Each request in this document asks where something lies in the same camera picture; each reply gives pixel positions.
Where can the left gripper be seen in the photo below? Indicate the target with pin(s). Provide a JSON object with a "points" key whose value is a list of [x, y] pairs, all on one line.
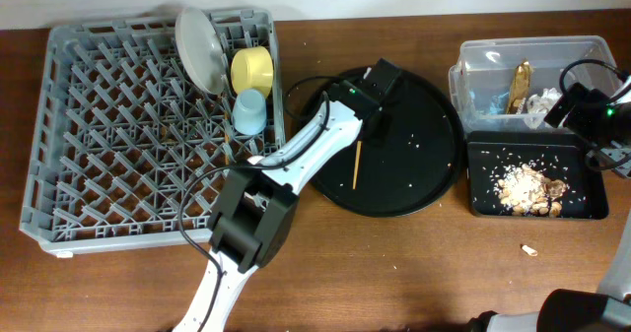
{"points": [[381, 129]]}

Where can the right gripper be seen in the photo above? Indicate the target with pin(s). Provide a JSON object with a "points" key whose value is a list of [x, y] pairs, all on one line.
{"points": [[588, 101]]}

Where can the white tissue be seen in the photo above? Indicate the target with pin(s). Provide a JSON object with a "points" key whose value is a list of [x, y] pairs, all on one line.
{"points": [[537, 106]]}

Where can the brown gold snack wrapper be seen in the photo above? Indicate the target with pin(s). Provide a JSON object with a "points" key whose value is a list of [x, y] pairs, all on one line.
{"points": [[519, 87]]}

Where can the food scraps pile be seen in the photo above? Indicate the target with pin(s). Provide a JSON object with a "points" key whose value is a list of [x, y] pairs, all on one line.
{"points": [[525, 191]]}

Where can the light blue plastic cup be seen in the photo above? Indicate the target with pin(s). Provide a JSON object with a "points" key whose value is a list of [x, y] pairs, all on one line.
{"points": [[249, 112]]}

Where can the yellow bowl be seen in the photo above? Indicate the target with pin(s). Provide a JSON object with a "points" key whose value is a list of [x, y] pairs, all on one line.
{"points": [[252, 68]]}

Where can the grey round plate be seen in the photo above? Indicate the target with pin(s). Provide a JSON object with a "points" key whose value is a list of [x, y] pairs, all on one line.
{"points": [[200, 50]]}

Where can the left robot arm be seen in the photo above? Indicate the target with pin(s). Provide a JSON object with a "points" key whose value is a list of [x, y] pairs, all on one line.
{"points": [[253, 213]]}

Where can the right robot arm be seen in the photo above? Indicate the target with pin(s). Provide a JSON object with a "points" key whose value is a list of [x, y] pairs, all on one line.
{"points": [[607, 309]]}

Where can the clear plastic waste bin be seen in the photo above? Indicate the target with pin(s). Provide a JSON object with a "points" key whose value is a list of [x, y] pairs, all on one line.
{"points": [[487, 67]]}

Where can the grey plastic dishwasher rack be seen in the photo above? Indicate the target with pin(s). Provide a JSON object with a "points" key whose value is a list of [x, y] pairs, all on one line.
{"points": [[120, 134]]}

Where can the round black serving tray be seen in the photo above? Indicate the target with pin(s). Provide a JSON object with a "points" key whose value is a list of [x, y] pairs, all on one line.
{"points": [[419, 162]]}

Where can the blue wrapper in bin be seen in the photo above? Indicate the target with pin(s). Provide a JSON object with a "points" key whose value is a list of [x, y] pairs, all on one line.
{"points": [[490, 104]]}

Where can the black rectangular tray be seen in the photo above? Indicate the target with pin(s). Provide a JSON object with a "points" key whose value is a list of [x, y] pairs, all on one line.
{"points": [[496, 157]]}

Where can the food crumb on table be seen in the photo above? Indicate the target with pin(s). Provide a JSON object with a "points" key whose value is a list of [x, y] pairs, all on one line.
{"points": [[529, 250]]}

